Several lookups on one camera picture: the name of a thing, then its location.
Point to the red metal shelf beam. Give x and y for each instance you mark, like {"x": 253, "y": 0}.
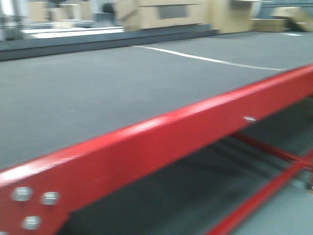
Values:
{"x": 37, "y": 197}

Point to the red lower cross bar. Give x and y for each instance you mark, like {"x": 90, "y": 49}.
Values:
{"x": 238, "y": 216}

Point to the cardboard box stack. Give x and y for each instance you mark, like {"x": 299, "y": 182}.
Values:
{"x": 225, "y": 16}

